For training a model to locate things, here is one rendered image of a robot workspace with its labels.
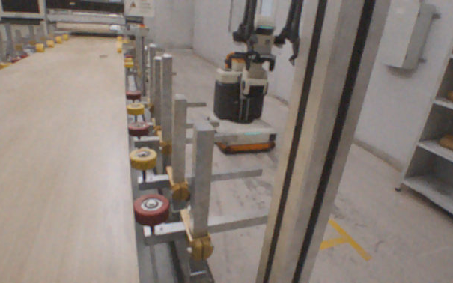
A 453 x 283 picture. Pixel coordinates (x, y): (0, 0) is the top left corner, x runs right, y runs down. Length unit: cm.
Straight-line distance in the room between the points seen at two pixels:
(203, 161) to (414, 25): 284
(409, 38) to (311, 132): 301
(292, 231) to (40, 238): 50
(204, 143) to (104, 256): 27
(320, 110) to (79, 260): 48
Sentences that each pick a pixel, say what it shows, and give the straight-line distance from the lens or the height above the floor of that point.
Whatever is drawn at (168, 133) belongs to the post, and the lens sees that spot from 106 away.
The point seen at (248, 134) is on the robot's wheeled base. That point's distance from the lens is 285.
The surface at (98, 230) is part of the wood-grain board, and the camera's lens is 61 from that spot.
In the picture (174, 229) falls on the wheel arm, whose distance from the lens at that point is 70.
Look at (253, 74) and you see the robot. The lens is 274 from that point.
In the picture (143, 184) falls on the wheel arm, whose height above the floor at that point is 81.
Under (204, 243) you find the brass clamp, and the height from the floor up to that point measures 84.
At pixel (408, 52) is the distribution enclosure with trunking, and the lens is 321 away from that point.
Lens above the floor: 130
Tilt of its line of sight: 24 degrees down
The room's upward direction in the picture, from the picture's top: 5 degrees clockwise
